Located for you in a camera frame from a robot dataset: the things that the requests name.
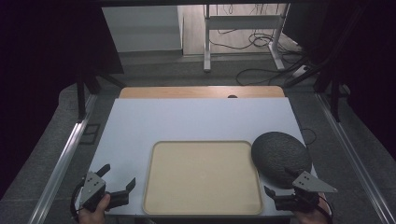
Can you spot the white cabinet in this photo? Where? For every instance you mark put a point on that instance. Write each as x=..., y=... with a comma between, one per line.
x=143, y=28

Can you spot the dark grey round cushion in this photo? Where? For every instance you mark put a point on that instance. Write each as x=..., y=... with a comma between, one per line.
x=277, y=155

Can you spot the beige rectangular tray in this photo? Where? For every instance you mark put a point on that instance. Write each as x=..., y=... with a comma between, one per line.
x=202, y=177

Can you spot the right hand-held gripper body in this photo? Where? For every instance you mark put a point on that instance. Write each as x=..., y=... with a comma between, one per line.
x=308, y=184

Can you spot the white power strip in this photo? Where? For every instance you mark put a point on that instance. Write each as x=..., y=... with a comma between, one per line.
x=301, y=71

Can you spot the person's right hand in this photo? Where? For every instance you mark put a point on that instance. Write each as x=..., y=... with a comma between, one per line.
x=313, y=217

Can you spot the aluminium rail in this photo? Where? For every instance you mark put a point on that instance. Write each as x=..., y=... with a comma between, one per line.
x=63, y=158
x=351, y=149

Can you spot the person's left hand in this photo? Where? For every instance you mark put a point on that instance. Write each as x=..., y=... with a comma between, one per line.
x=93, y=216

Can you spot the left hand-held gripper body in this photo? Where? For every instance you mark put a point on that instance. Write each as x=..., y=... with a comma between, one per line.
x=92, y=186

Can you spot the white metal desk frame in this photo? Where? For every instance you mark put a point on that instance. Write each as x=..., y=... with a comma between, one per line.
x=243, y=22

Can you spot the wooden table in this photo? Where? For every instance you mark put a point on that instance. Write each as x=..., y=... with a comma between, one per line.
x=186, y=92

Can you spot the black metal stand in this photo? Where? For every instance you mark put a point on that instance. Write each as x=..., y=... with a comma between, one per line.
x=334, y=90
x=81, y=93

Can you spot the white board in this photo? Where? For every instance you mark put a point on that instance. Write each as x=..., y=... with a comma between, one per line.
x=199, y=121

